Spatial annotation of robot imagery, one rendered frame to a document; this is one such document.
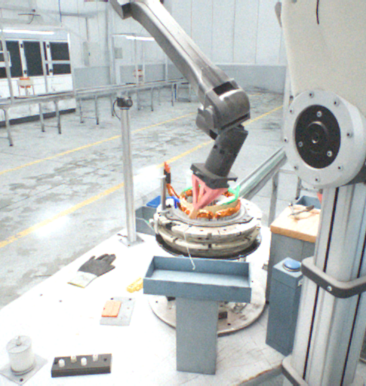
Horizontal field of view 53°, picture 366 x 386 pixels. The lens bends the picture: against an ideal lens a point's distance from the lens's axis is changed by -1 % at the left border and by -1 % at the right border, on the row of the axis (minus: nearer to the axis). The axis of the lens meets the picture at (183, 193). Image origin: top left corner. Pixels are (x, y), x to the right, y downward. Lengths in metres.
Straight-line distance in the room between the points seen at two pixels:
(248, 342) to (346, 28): 0.87
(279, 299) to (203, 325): 0.22
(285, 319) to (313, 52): 0.70
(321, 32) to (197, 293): 0.59
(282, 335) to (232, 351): 0.14
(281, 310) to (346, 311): 0.33
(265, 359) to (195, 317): 0.26
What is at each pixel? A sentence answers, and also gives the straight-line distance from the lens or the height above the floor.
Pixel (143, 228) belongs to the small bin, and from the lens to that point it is 1.69.
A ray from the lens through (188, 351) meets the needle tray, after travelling 1.01.
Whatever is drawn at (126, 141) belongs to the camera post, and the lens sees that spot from 1.48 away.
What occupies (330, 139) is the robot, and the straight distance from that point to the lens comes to 0.58.
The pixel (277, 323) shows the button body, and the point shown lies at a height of 0.87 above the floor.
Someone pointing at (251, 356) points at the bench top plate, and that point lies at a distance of 1.11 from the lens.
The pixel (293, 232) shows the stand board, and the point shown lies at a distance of 1.13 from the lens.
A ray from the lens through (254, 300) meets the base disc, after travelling 1.27.
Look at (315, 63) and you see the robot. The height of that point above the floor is 1.54.
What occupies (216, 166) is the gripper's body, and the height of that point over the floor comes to 1.33.
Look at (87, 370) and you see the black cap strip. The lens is 1.07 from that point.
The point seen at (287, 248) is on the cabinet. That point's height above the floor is 1.00.
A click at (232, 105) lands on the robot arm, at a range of 0.72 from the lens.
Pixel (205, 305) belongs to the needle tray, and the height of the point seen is 0.99.
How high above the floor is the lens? 1.55
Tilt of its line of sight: 21 degrees down
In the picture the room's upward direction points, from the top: straight up
